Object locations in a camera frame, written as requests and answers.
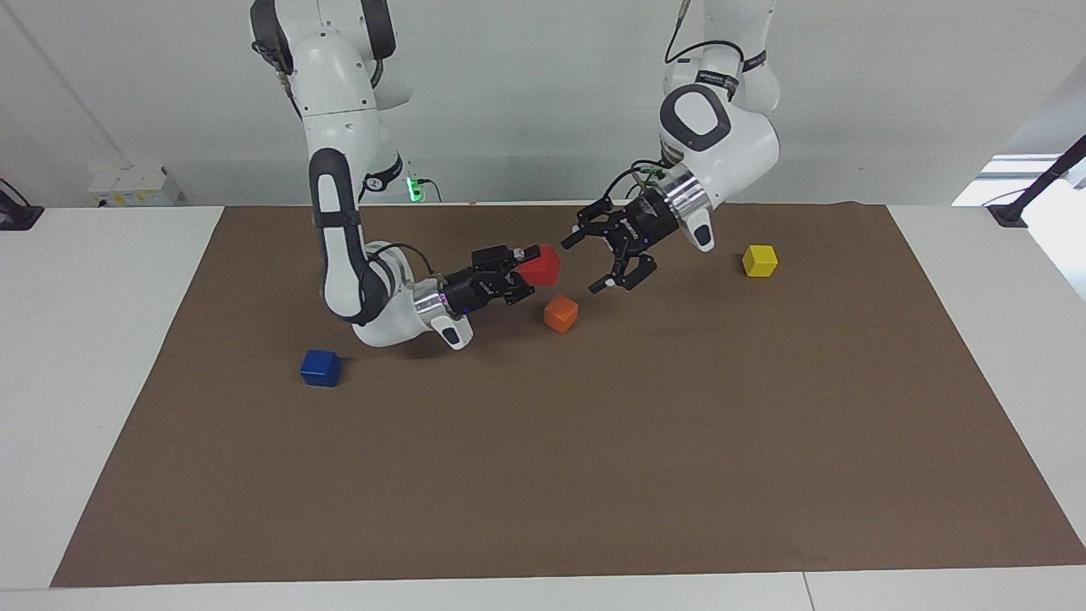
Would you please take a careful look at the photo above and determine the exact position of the orange wooden block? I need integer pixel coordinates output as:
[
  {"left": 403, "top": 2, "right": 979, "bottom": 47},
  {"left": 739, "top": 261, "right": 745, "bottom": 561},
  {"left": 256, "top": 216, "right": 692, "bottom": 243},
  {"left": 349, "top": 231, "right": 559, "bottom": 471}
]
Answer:
[{"left": 544, "top": 294, "right": 579, "bottom": 334}]

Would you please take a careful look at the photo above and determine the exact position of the white wall box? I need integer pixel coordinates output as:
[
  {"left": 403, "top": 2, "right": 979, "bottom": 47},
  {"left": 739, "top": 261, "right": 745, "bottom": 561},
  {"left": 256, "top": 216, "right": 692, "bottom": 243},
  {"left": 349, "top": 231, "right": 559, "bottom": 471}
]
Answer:
[{"left": 87, "top": 165, "right": 184, "bottom": 207}]

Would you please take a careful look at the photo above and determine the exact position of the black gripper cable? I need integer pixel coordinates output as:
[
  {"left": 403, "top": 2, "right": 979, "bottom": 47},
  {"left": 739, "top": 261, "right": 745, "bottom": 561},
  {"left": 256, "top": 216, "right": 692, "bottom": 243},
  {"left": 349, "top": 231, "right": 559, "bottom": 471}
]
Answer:
[
  {"left": 664, "top": 0, "right": 747, "bottom": 65},
  {"left": 365, "top": 242, "right": 442, "bottom": 281}
]

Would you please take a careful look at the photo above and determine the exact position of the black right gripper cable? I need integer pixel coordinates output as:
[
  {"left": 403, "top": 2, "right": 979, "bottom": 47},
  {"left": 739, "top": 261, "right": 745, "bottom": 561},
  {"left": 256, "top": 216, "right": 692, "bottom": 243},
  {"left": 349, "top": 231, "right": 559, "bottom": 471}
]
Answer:
[{"left": 365, "top": 242, "right": 442, "bottom": 281}]

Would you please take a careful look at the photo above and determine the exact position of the blue wooden block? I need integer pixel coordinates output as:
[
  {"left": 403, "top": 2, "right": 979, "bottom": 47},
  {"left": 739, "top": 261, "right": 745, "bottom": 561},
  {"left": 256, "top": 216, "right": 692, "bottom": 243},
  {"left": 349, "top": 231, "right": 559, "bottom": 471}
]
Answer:
[{"left": 300, "top": 350, "right": 342, "bottom": 388}]

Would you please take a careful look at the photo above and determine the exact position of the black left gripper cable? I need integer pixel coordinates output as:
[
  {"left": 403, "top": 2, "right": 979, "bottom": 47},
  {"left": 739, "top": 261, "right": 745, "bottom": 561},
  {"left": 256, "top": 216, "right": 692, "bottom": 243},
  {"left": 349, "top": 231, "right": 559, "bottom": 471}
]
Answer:
[{"left": 664, "top": 0, "right": 747, "bottom": 65}]

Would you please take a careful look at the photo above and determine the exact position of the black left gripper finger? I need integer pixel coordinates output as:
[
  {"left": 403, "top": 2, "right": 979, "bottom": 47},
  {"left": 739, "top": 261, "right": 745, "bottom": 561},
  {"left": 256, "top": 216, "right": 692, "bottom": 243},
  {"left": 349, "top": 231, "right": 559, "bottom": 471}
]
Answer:
[
  {"left": 590, "top": 250, "right": 658, "bottom": 294},
  {"left": 562, "top": 197, "right": 616, "bottom": 249}
]

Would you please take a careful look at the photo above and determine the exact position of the brown table mat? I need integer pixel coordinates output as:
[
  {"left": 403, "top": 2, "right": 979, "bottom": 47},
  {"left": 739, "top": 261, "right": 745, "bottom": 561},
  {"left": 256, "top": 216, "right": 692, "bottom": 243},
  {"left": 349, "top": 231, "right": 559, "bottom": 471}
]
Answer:
[{"left": 51, "top": 202, "right": 1086, "bottom": 588}]

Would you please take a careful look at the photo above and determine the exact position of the red wooden block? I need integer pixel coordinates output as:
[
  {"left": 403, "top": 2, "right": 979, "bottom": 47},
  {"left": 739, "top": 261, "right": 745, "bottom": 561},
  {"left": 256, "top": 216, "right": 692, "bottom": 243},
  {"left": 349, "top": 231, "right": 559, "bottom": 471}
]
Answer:
[{"left": 518, "top": 245, "right": 562, "bottom": 288}]

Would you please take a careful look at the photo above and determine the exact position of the black camera stand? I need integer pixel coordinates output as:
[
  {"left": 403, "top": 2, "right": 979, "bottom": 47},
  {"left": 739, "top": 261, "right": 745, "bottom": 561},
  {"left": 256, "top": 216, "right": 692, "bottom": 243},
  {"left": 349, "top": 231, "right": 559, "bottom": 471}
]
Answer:
[{"left": 987, "top": 134, "right": 1086, "bottom": 228}]

